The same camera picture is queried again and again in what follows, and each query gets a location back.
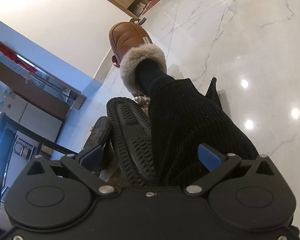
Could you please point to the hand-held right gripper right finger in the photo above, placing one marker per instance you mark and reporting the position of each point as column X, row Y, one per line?
column 210, row 158

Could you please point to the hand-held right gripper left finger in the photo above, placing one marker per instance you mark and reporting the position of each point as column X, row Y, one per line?
column 91, row 155

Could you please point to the black shoe with treaded sole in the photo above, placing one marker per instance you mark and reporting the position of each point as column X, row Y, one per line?
column 132, row 140

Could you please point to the white shoes in cabinet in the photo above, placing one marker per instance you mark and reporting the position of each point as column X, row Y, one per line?
column 139, row 8

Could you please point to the dark shoe with worn sole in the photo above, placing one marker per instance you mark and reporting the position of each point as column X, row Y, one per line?
column 98, row 132

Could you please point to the person's right leg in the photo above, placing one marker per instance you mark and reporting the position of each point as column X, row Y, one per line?
column 190, row 120

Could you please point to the pearl-trimmed shoe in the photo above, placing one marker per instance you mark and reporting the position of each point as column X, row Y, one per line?
column 141, row 100

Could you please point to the brown wooden counter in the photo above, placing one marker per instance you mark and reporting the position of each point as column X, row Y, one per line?
column 27, row 85

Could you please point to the red hanging decoration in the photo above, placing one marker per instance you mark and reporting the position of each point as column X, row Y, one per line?
column 17, row 60

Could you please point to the brown fur-lined slipper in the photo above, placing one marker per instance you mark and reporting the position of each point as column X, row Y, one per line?
column 125, row 37

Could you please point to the metal door stop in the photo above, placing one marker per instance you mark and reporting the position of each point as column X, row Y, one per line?
column 137, row 20

